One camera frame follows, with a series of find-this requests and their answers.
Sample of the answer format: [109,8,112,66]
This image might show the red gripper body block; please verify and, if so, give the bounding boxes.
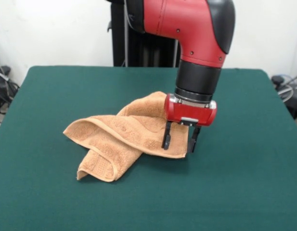
[164,93,218,127]

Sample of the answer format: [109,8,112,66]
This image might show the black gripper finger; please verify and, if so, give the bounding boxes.
[188,126,202,154]
[161,120,173,151]

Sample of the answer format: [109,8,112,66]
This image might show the tan terry towel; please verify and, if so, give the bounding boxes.
[63,90,189,182]

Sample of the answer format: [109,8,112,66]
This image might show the dark green table cloth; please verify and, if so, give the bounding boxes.
[0,65,297,231]

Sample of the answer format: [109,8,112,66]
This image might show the black vertical column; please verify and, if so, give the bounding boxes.
[106,3,183,68]

